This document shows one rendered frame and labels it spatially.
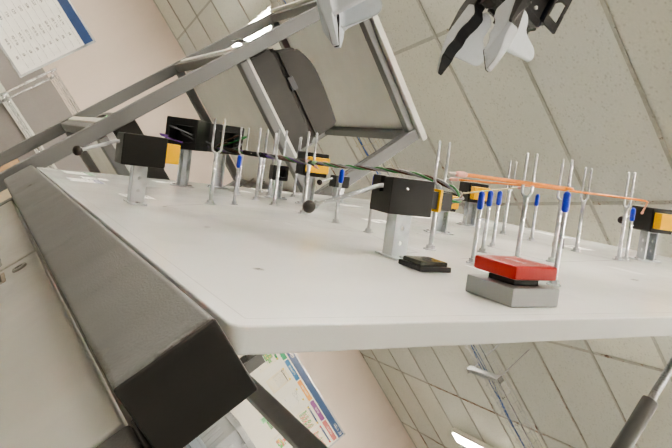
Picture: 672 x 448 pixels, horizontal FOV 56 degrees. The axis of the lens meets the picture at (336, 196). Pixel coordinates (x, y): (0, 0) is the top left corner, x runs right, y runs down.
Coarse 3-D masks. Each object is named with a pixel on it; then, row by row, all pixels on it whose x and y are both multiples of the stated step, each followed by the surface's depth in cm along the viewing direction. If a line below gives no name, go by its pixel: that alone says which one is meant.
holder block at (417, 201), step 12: (384, 180) 71; (396, 180) 68; (408, 180) 69; (420, 180) 70; (372, 192) 72; (384, 192) 70; (396, 192) 69; (408, 192) 69; (420, 192) 70; (432, 192) 71; (372, 204) 72; (384, 204) 69; (396, 204) 69; (408, 204) 70; (420, 204) 70; (420, 216) 70
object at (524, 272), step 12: (480, 264) 55; (492, 264) 54; (504, 264) 53; (516, 264) 53; (528, 264) 54; (540, 264) 55; (492, 276) 55; (504, 276) 53; (516, 276) 52; (528, 276) 53; (540, 276) 53; (552, 276) 54
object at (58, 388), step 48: (0, 288) 75; (48, 288) 67; (0, 336) 61; (48, 336) 55; (0, 384) 51; (48, 384) 47; (96, 384) 44; (0, 432) 43; (48, 432) 41; (96, 432) 38
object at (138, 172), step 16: (96, 144) 88; (128, 144) 88; (144, 144) 89; (160, 144) 90; (128, 160) 88; (144, 160) 89; (160, 160) 90; (144, 176) 91; (128, 192) 91; (144, 192) 91
